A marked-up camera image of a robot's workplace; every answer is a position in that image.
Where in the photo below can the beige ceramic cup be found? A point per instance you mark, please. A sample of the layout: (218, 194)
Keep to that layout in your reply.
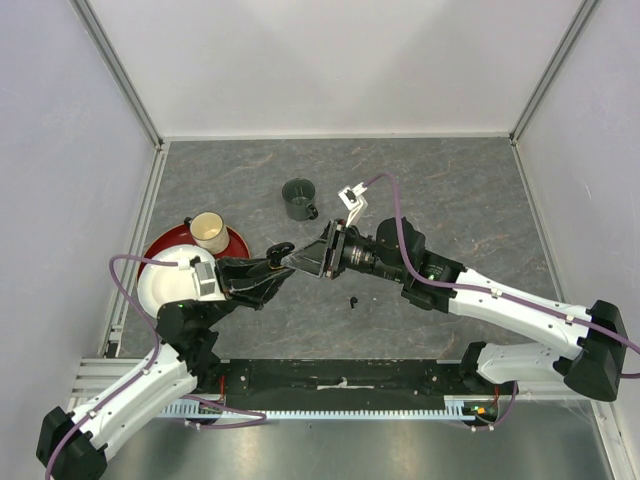
(209, 231)

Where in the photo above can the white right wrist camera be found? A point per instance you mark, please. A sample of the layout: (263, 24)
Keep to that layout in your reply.
(353, 199)

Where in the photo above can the white ceramic plate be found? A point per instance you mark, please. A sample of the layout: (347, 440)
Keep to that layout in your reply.
(158, 285)

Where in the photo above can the black earbuds charging case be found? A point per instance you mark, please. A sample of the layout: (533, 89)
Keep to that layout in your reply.
(276, 253)

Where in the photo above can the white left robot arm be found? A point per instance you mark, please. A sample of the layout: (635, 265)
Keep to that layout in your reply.
(79, 444)

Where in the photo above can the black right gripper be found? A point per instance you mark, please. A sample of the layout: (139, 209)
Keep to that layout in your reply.
(324, 255)

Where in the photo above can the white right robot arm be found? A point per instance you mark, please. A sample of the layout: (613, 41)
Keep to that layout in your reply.
(582, 347)

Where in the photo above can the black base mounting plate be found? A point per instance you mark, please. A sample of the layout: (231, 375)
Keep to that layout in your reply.
(334, 385)

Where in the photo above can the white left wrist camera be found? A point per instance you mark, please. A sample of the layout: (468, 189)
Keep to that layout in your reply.
(205, 280)

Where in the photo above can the white slotted cable duct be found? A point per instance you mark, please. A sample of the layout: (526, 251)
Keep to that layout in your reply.
(197, 411)

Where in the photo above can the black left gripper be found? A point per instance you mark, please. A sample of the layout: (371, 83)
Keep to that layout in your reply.
(250, 281)

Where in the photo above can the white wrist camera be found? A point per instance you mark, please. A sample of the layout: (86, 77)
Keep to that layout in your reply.
(353, 199)
(205, 280)

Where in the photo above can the dark green mug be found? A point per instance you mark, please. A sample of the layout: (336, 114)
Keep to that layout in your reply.
(299, 199)

